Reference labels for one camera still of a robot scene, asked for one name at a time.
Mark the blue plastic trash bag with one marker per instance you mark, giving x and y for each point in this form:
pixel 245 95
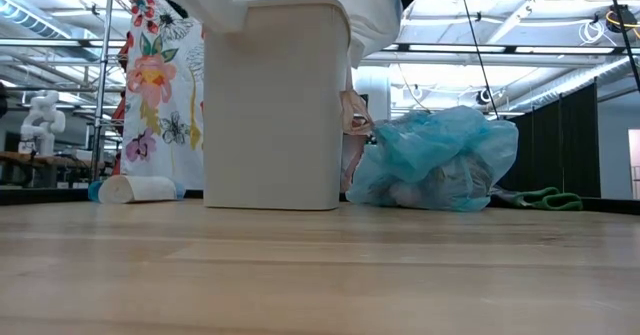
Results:
pixel 430 160

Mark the white plastic trash bin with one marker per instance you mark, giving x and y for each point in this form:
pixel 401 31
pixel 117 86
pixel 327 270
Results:
pixel 275 125

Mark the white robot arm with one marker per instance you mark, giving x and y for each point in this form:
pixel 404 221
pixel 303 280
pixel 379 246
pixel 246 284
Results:
pixel 42 125

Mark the blue trash bag roll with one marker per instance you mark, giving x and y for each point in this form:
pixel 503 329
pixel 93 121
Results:
pixel 94 191

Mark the thin black slanted pole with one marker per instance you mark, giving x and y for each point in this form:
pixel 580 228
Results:
pixel 479 50
pixel 622 30

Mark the floral print curtain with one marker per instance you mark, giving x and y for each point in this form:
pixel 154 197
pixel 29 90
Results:
pixel 160 100

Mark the pink hanging cloth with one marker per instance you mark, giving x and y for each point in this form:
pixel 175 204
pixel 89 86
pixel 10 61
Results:
pixel 352 110

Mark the metal rolling rack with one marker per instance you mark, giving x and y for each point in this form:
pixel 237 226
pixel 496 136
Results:
pixel 100 125

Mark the wooden workbench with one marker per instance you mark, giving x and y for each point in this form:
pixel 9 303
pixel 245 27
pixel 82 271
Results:
pixel 50 161

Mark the white paper towel roll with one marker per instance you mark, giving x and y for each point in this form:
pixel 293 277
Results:
pixel 137 190

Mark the black partition wall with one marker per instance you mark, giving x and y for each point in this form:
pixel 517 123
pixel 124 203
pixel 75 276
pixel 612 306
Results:
pixel 555 150

